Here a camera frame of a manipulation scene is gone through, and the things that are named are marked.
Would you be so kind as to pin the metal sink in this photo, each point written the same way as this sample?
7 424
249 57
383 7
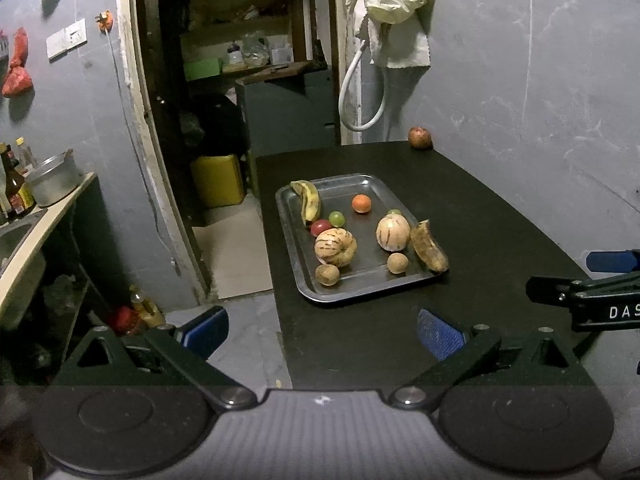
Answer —
10 245

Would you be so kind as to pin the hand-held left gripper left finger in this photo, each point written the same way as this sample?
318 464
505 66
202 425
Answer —
206 331

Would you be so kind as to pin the orange plug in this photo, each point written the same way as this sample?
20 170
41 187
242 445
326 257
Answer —
105 20

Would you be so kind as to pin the red apple at corner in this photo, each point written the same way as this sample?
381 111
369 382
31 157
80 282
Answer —
420 137

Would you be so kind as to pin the pale striped melon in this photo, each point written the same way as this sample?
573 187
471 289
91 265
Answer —
393 232

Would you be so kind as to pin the white jar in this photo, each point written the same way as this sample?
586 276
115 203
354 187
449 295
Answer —
234 56

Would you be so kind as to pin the green box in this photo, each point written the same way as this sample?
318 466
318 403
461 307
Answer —
202 69

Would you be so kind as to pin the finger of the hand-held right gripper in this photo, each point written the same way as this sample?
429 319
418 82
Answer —
550 290
612 260

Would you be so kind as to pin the yellow oil bottle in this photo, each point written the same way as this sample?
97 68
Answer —
147 310

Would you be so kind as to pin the metal pot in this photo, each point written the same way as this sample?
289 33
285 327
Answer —
54 180

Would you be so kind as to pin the red plum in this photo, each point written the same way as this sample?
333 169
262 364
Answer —
320 226

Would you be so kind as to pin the brown round fruit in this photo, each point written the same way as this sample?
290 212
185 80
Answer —
327 275
398 263

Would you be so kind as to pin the white door frame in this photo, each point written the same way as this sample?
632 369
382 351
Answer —
137 110

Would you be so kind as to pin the red mesh bag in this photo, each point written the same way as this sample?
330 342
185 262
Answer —
17 82
20 47

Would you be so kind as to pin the orange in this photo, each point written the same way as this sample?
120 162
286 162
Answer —
361 204

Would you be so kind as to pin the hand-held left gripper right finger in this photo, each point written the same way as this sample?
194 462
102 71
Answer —
440 334

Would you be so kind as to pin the metal tray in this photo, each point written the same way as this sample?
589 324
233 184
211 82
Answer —
365 270

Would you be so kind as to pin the pale kitchen counter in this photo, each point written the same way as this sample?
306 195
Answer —
55 217

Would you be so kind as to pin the yellow banana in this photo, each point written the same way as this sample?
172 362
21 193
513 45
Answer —
311 200

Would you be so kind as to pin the dark striped small melon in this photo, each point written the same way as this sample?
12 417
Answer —
335 247

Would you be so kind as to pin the yellow jerry can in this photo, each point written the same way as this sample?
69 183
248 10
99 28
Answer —
217 182

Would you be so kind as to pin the grey cabinet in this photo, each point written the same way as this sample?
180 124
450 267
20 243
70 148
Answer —
285 115

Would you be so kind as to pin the brown overripe banana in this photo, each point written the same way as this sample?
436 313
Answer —
429 247

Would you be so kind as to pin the white wall switch plate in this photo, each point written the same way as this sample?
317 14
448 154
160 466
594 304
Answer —
66 39

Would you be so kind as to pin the yellow cap bottle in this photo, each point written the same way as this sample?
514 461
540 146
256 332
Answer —
26 155

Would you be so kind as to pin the brown sauce bottle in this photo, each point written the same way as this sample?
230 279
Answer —
17 190

